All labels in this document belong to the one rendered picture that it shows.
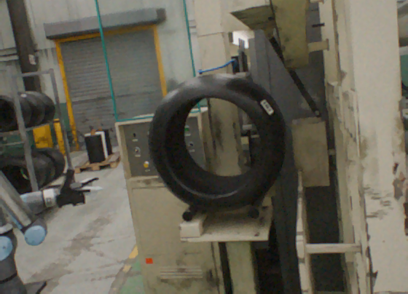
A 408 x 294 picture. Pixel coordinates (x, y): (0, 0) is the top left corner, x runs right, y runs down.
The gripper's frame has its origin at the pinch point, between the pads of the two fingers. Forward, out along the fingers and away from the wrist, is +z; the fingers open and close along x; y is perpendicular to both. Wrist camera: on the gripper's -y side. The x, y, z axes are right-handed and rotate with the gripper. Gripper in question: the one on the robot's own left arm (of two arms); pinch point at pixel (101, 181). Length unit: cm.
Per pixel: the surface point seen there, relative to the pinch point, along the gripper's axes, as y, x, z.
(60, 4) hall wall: -158, -989, 67
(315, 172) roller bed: 5, 36, 89
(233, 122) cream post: -17, 6, 65
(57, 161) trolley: 99, -390, -18
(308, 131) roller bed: -14, 33, 89
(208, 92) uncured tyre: -38, 32, 42
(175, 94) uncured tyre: -38, 23, 32
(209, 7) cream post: -71, -4, 61
